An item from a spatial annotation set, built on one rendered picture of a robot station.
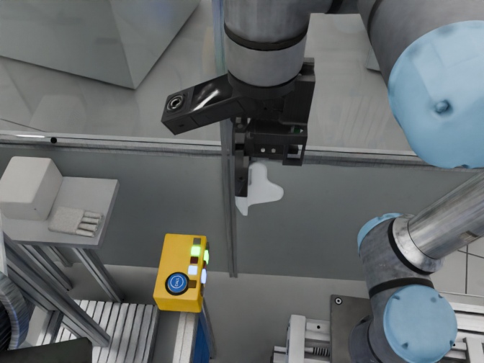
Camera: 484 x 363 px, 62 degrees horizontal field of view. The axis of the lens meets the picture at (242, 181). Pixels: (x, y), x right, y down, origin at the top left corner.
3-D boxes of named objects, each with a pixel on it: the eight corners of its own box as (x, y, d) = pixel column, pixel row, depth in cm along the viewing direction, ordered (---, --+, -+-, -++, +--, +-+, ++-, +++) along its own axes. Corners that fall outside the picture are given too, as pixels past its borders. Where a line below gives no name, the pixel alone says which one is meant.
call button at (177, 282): (170, 275, 91) (169, 272, 90) (187, 276, 91) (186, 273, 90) (167, 292, 89) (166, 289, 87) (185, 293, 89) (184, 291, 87)
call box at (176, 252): (171, 251, 105) (165, 232, 97) (209, 253, 105) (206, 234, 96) (160, 312, 96) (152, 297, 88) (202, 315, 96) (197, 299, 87)
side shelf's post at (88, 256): (117, 295, 197) (51, 206, 130) (124, 296, 197) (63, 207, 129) (114, 303, 195) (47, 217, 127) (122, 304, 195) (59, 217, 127)
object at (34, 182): (17, 175, 133) (1, 153, 124) (65, 177, 133) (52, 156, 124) (-4, 219, 123) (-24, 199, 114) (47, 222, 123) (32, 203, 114)
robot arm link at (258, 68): (220, 50, 34) (227, -4, 38) (222, 91, 37) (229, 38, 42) (309, 53, 33) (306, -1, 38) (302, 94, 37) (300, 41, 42)
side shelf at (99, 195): (15, 178, 136) (11, 173, 134) (119, 184, 135) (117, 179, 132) (-16, 242, 122) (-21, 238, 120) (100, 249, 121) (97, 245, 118)
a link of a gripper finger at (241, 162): (246, 204, 47) (249, 137, 43) (233, 203, 47) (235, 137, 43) (248, 182, 51) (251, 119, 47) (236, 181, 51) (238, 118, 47)
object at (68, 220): (60, 208, 126) (57, 204, 124) (105, 214, 124) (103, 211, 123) (48, 232, 121) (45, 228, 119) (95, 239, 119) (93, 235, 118)
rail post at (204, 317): (207, 349, 183) (189, 287, 119) (216, 350, 183) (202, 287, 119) (206, 359, 181) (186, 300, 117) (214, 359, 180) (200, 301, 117)
